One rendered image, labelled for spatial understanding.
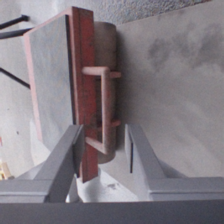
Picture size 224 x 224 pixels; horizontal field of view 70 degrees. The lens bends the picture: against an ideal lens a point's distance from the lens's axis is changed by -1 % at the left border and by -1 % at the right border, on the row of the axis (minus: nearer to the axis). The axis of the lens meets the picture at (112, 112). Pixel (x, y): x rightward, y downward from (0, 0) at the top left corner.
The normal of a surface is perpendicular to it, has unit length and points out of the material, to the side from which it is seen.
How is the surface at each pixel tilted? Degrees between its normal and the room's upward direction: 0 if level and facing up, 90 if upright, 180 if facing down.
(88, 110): 90
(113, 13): 0
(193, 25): 0
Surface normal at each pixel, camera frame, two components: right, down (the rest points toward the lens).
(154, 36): -0.75, 0.18
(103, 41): 0.45, 0.24
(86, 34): 0.66, 0.20
